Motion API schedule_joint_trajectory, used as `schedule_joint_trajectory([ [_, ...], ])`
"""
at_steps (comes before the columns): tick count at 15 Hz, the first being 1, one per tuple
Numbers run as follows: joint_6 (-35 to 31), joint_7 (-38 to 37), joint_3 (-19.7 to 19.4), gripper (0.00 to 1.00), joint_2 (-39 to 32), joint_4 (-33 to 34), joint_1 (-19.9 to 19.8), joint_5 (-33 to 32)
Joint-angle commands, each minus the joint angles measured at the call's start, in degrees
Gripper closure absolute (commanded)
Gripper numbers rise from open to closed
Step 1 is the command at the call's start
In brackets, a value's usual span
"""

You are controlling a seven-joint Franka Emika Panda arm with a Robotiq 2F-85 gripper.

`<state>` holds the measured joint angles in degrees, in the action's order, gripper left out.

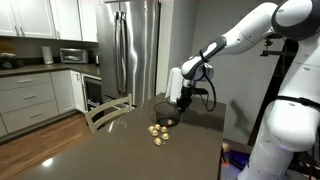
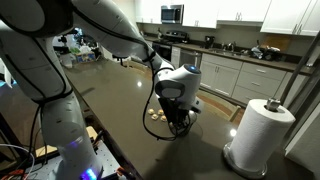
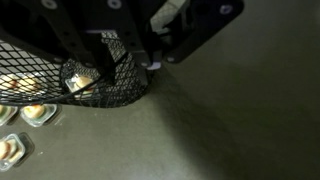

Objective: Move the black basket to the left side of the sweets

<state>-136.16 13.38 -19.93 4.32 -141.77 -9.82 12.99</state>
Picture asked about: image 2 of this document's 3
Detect light wooden board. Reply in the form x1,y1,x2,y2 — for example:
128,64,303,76
34,125,100,158

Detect white lower kitchen cabinets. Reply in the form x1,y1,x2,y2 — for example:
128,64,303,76
198,52,309,106

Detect white kitchen cabinets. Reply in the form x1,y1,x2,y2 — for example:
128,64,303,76
259,0,320,37
198,52,309,106

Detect stainless steel microwave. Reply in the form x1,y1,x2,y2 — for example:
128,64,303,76
160,4,185,25

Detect dark dish rack clutter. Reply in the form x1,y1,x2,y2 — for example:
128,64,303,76
249,44,284,62

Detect black office chair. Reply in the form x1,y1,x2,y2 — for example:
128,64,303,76
113,54,133,68

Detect black kitchen stove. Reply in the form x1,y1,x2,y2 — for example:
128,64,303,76
151,30,190,63

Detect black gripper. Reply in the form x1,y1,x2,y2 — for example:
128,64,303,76
162,98,190,133

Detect metal sink faucet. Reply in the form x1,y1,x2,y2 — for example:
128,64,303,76
221,41,238,53

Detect white plastic device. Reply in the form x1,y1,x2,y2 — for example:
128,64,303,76
0,61,13,88

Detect stainless steel dishwasher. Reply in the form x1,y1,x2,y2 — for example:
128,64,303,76
179,49,203,68

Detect white plastic bag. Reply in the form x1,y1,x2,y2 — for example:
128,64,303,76
66,34,93,56

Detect thin white cable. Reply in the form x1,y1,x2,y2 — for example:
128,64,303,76
0,143,35,180

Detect white upper cabinet beside microwave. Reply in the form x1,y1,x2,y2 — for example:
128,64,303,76
134,0,273,29

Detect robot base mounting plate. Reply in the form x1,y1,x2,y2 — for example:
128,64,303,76
26,139,141,180

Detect black coffee maker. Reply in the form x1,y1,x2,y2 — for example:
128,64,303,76
203,35,216,50

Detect pale wooden chair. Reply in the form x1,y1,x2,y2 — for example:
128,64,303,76
228,104,243,123

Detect white paper towel roll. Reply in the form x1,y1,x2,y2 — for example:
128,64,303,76
229,98,297,173

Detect brown cutting board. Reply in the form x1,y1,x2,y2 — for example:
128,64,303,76
261,34,292,53

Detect cardboard box with items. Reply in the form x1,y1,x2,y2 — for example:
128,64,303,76
74,51,97,64

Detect white upper kitchen cabinets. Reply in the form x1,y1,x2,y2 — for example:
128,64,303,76
259,0,320,37

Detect metal paper towel holder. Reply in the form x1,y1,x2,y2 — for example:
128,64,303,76
222,97,283,180

